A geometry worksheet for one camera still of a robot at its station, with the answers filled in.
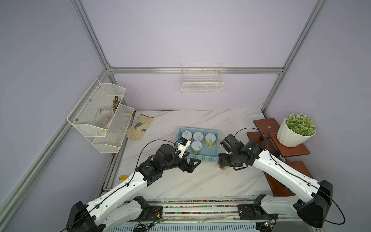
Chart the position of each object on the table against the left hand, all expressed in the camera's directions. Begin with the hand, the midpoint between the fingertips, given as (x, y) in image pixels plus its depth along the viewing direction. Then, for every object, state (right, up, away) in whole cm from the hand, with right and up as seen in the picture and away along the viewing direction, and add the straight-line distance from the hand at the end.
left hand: (193, 158), depth 73 cm
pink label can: (-4, +10, +26) cm, 28 cm away
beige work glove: (-40, +18, +38) cm, 58 cm away
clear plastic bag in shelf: (-49, +22, +6) cm, 54 cm away
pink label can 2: (+4, +10, +26) cm, 28 cm away
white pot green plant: (+47, +15, -7) cm, 50 cm away
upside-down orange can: (+15, -6, +4) cm, 17 cm away
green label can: (+3, +3, +20) cm, 21 cm away
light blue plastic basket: (+11, -2, +24) cm, 26 cm away
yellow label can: (+12, +7, +24) cm, 27 cm away
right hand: (+18, -4, +4) cm, 19 cm away
